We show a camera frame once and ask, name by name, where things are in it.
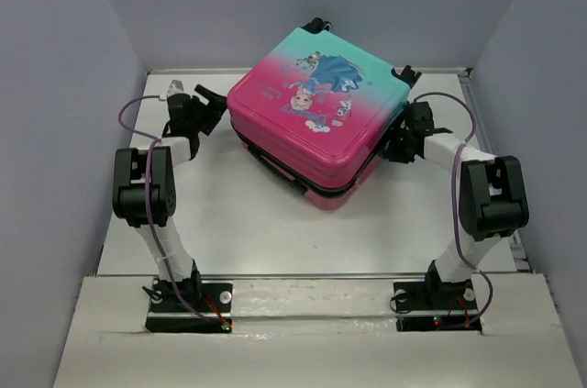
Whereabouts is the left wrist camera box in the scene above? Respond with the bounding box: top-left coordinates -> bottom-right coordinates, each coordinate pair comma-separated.
167,80 -> 184,97

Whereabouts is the pink and teal suitcase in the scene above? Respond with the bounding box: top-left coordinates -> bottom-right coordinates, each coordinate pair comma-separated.
227,17 -> 421,210

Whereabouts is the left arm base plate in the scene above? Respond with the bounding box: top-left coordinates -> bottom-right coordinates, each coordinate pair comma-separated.
142,279 -> 233,334

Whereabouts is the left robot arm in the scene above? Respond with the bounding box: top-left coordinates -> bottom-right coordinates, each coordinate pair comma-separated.
112,84 -> 227,317

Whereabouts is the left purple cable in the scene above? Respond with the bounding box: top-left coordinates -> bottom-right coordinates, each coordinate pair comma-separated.
117,94 -> 230,329

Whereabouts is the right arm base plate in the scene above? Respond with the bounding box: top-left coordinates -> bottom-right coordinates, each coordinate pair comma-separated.
389,281 -> 482,333

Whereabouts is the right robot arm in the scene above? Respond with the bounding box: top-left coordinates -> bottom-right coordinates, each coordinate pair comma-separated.
382,102 -> 529,307

